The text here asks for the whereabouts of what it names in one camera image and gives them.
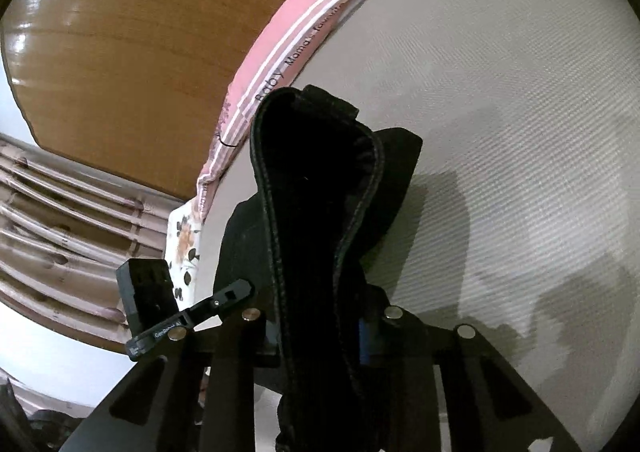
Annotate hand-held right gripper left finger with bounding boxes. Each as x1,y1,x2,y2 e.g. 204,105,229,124
65,307,280,452

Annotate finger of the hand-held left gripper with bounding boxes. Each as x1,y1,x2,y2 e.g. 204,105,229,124
187,278,256,331

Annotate beige woven bed mat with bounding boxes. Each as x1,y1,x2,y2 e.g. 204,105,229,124
200,0,640,452

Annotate black pants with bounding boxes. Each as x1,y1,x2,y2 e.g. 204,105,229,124
212,84,424,452

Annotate white floral cloth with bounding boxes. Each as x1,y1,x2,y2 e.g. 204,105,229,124
162,199,206,309

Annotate pink striped blanket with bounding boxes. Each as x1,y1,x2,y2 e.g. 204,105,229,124
197,0,424,222

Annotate wooden headboard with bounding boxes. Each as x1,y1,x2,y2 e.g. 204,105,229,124
2,0,362,207

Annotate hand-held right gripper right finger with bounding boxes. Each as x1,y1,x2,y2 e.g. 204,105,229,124
358,306,584,452

